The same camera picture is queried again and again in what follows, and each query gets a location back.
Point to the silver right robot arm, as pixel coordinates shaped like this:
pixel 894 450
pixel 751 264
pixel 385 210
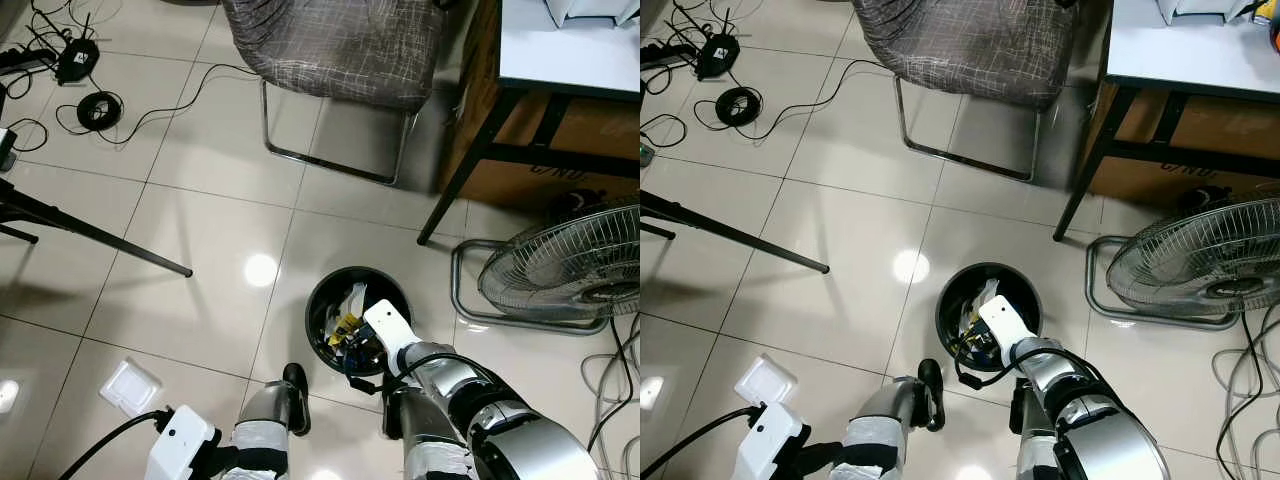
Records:
pixel 520 440
pixel 1110 450

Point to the dark round rubbish bin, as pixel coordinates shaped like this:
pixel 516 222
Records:
pixel 950 305
pixel 318 310

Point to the white square plastic container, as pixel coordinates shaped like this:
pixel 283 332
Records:
pixel 130 388
pixel 768 380

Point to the blue yellow snack package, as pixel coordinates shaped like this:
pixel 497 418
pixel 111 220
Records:
pixel 348 323
pixel 972 330

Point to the robot right leg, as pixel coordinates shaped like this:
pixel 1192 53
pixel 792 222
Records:
pixel 1035 460
pixel 425 462

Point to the white paper scrap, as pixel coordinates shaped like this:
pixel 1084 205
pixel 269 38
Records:
pixel 988 287
pixel 356 300

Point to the black metal table leg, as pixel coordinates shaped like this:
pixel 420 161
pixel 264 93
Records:
pixel 656 231
pixel 18 234
pixel 735 233
pixel 100 232

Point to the metal floor fan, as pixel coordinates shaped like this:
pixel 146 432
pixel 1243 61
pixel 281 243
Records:
pixel 1190 260
pixel 560 265

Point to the grey device green light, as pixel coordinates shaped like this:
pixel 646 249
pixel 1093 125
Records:
pixel 645 152
pixel 6 150

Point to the brown cardboard box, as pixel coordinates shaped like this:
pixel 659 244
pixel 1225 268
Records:
pixel 1230 125
pixel 590 125

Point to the black router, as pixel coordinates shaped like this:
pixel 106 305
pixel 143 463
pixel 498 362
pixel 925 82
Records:
pixel 77 62
pixel 718 58

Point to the white object on desk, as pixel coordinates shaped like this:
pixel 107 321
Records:
pixel 1200 10
pixel 600 10

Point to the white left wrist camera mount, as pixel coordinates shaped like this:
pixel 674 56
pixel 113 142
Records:
pixel 770 440
pixel 180 445

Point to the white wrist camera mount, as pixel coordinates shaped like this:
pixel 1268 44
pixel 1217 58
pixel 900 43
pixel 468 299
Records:
pixel 770 440
pixel 1005 320
pixel 180 445
pixel 388 325

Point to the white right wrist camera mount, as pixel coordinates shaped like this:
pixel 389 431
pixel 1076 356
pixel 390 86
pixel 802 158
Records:
pixel 1005 320
pixel 388 325

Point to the grey fabric chair chrome frame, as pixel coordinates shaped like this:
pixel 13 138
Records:
pixel 965 45
pixel 340 45

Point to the white desk black frame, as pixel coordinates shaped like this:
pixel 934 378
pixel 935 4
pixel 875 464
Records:
pixel 1190 55
pixel 560 60

